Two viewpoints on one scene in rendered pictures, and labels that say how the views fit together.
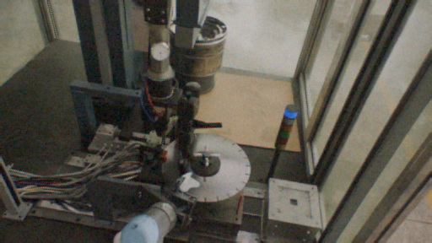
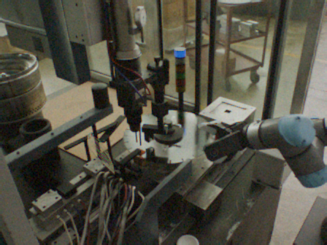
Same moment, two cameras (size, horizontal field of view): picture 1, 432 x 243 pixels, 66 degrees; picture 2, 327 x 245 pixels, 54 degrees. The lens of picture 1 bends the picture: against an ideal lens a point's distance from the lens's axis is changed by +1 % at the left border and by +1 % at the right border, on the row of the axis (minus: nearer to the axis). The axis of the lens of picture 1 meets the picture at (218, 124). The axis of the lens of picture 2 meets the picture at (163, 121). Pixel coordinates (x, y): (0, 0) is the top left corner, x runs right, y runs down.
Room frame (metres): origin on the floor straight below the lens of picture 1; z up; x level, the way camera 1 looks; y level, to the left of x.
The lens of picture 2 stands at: (0.24, 0.80, 1.62)
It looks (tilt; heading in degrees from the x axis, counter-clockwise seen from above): 33 degrees down; 307
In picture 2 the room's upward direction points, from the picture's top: 3 degrees counter-clockwise
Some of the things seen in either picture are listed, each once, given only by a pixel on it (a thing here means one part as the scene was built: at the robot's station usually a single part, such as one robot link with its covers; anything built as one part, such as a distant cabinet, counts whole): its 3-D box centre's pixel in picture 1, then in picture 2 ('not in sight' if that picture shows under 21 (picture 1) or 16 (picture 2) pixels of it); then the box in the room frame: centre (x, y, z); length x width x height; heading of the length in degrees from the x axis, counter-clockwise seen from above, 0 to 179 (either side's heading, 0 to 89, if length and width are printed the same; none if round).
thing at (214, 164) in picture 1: (205, 161); (168, 130); (0.81, 0.03, 0.96); 0.11 x 0.11 x 0.03
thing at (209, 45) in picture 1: (196, 56); (12, 101); (1.59, 0.17, 0.93); 0.31 x 0.31 x 0.36
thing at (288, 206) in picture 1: (288, 213); (226, 125); (0.74, -0.30, 0.82); 0.18 x 0.18 x 0.15; 87
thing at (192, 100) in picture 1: (186, 118); (158, 87); (0.79, 0.10, 1.17); 0.06 x 0.05 x 0.20; 78
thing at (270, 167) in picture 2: not in sight; (282, 151); (0.48, -0.26, 0.82); 0.28 x 0.11 x 0.15; 87
